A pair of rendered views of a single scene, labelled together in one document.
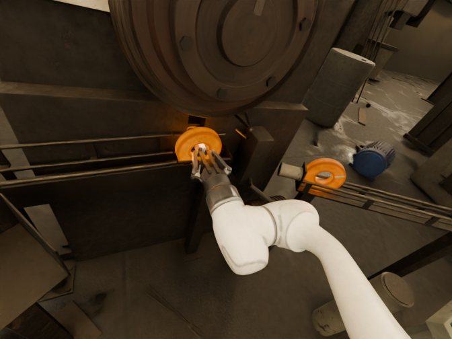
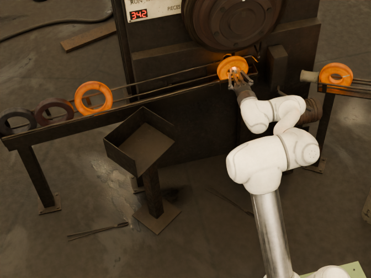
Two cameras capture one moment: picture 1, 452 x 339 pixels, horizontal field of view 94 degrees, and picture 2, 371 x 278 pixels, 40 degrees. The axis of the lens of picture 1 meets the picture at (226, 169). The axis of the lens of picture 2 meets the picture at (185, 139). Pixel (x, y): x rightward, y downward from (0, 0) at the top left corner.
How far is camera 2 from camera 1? 187 cm
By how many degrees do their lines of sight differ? 19
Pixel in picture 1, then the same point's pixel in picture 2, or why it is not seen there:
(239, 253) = (251, 121)
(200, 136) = (231, 63)
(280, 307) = (329, 203)
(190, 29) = (217, 29)
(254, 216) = (260, 105)
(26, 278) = (158, 143)
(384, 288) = not seen: outside the picture
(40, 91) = (148, 54)
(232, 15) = (233, 20)
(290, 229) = (279, 108)
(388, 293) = not seen: outside the picture
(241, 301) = (290, 198)
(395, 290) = not seen: outside the picture
